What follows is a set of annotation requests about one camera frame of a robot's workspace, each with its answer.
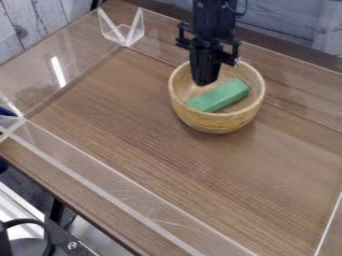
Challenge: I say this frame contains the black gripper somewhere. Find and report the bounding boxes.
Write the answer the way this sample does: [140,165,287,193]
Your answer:
[175,22,240,86]

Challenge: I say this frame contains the green rectangular block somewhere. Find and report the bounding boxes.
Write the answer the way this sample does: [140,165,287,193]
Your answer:
[184,79,250,113]

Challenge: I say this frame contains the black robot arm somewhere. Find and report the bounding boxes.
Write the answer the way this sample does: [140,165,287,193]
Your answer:
[175,0,247,86]

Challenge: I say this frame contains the light wooden bowl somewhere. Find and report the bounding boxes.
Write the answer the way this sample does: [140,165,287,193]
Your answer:
[168,61,266,134]

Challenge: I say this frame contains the black table leg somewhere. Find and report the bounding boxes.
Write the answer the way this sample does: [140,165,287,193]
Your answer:
[49,199,65,224]

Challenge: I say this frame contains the clear acrylic tray enclosure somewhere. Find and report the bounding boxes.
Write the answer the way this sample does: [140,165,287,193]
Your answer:
[0,0,342,256]

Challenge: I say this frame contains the black metal bracket with bolt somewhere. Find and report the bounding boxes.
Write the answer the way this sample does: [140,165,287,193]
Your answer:
[44,219,99,256]

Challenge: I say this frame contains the black cable loop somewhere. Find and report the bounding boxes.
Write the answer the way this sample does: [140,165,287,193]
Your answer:
[0,218,56,256]

